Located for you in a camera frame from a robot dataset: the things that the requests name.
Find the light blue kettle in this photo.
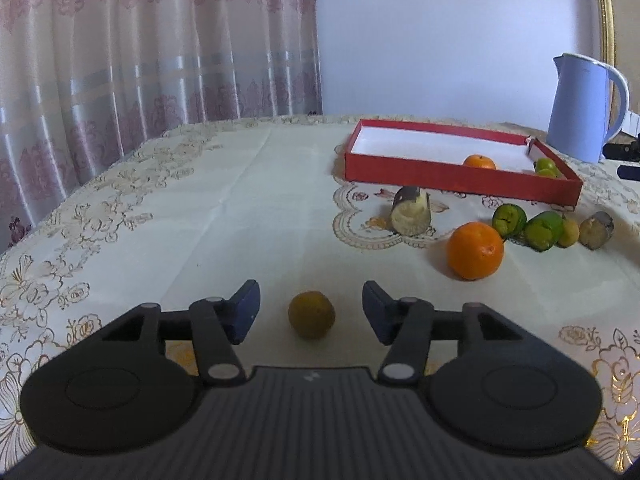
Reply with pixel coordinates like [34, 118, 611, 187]
[546, 53, 631, 164]

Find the gold framed panel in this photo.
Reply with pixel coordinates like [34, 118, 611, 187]
[592, 0, 640, 111]

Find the pink floral curtain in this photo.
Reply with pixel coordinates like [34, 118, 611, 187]
[0, 0, 323, 253]

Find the elongated green fruit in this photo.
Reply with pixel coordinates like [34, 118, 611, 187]
[523, 211, 565, 252]

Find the brownish yellow longan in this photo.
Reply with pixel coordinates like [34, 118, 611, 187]
[288, 291, 334, 339]

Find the red shallow box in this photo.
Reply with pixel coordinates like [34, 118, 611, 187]
[344, 119, 584, 212]

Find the green tangerine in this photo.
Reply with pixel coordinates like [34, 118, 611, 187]
[492, 203, 527, 239]

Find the large orange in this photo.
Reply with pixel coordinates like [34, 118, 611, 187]
[446, 221, 505, 281]

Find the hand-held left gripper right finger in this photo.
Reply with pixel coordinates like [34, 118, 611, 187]
[362, 280, 531, 385]

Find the cut banana piece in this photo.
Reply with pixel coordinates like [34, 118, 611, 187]
[391, 186, 432, 236]
[579, 211, 615, 251]

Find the pale yellow longan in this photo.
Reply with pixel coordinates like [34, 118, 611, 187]
[557, 217, 581, 248]

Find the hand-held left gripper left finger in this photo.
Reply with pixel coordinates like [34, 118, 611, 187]
[102, 280, 262, 386]

